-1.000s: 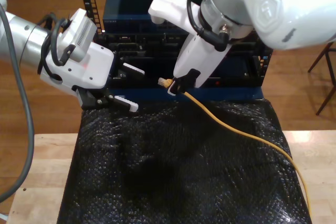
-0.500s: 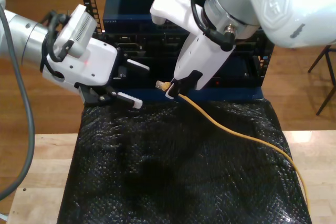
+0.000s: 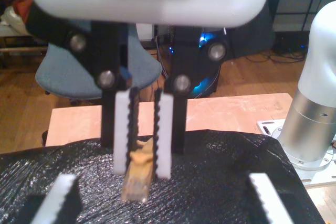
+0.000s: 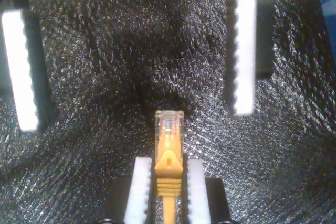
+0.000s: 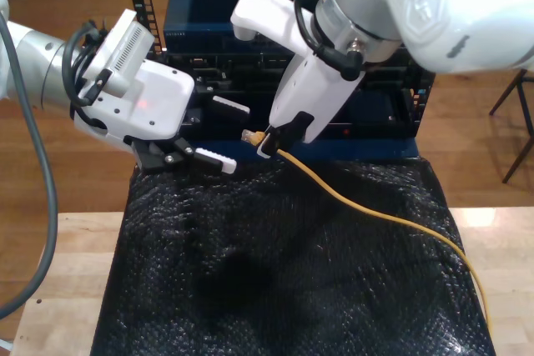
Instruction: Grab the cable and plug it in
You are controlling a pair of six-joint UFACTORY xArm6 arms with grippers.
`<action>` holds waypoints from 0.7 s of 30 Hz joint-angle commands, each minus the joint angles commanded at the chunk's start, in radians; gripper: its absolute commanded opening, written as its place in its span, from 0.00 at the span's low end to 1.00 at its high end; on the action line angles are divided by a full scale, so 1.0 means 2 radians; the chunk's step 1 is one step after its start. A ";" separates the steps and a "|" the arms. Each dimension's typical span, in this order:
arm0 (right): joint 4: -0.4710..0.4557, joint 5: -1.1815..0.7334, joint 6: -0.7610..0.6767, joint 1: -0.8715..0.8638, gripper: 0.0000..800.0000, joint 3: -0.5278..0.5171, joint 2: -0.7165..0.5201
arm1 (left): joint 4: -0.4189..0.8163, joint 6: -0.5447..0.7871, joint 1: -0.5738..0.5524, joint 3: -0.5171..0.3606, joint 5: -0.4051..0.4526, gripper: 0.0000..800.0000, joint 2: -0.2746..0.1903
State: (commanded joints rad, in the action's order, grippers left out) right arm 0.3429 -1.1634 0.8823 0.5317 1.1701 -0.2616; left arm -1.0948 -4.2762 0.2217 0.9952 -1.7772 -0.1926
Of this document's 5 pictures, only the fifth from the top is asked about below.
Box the dark-legged stool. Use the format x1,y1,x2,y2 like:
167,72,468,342
488,68,534,184

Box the black rack server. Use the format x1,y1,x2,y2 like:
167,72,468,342
158,51,435,94

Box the black elbow-plug cable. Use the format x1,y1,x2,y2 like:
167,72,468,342
294,0,364,81

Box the grey cable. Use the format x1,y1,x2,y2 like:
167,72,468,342
0,12,58,319

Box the blue flat base box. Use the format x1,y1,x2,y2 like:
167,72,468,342
195,137,421,162

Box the looped black cable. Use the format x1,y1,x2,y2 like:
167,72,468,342
61,20,105,109

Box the yellow network cable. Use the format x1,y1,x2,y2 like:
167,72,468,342
240,129,494,340

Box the black bubble mat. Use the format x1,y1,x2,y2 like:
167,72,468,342
89,154,497,356

